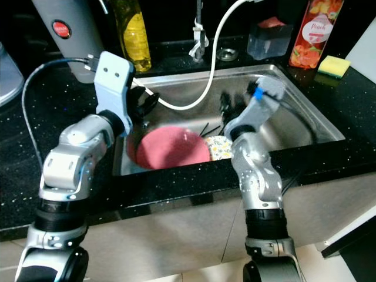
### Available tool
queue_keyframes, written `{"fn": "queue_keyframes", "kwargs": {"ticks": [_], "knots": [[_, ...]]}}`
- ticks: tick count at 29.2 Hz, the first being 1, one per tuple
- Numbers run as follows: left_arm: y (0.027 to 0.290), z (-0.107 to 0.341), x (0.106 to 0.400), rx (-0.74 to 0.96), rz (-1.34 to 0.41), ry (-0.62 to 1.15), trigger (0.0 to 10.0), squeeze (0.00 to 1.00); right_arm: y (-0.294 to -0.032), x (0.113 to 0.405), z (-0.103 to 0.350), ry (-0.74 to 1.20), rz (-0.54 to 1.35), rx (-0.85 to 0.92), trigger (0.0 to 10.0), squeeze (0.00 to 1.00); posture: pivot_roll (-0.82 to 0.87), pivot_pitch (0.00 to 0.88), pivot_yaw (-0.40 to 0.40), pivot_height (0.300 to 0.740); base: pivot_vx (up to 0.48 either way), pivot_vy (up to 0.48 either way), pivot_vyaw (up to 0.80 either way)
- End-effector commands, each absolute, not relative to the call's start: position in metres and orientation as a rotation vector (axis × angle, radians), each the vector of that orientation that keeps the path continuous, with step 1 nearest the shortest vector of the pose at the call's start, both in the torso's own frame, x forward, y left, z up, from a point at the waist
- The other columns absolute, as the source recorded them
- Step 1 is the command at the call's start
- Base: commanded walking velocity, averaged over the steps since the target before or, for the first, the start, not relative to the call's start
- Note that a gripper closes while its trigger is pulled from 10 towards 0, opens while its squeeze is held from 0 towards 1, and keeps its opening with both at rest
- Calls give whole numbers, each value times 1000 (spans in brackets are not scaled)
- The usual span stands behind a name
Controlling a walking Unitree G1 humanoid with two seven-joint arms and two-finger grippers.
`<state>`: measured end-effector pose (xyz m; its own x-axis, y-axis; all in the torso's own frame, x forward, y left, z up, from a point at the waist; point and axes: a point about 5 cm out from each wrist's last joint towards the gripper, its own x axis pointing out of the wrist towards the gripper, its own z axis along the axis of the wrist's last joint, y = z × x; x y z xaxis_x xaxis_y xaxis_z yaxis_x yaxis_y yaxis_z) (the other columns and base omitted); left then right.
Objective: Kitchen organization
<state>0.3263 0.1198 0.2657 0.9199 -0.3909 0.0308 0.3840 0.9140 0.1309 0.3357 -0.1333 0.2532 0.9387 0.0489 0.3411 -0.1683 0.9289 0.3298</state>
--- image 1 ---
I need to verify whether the yellow dish soap bottle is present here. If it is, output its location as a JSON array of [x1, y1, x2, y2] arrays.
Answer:
[[109, 0, 152, 73]]

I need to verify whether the stainless steel sink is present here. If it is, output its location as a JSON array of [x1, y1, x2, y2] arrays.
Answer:
[[112, 63, 346, 177]]

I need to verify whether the chrome faucet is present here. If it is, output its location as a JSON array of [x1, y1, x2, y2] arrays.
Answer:
[[189, 0, 211, 62]]

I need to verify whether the clear sponge holder box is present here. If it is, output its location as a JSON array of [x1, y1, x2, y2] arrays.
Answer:
[[247, 16, 294, 61]]

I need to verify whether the grey water filter cylinder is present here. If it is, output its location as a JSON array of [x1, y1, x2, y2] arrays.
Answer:
[[31, 0, 105, 83]]

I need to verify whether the yellow green sponge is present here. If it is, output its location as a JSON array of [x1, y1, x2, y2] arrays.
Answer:
[[317, 56, 352, 80]]

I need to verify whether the red peach soap pump bottle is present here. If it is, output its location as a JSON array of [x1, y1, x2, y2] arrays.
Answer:
[[289, 0, 344, 70]]

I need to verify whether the white plastic container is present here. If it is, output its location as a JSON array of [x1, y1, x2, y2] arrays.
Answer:
[[0, 41, 25, 106]]

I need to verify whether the grey cabinet front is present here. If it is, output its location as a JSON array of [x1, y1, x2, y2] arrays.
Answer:
[[0, 173, 376, 282]]

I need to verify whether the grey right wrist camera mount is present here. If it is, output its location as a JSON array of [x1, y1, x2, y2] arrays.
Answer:
[[235, 76, 287, 134]]

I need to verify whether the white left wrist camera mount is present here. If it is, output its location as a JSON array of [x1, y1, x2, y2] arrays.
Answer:
[[94, 51, 135, 118]]

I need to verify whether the chrome counter ring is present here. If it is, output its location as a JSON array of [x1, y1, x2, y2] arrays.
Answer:
[[216, 48, 240, 62]]

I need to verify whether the white flexible tap hose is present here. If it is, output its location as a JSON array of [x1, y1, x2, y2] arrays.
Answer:
[[156, 0, 250, 111]]

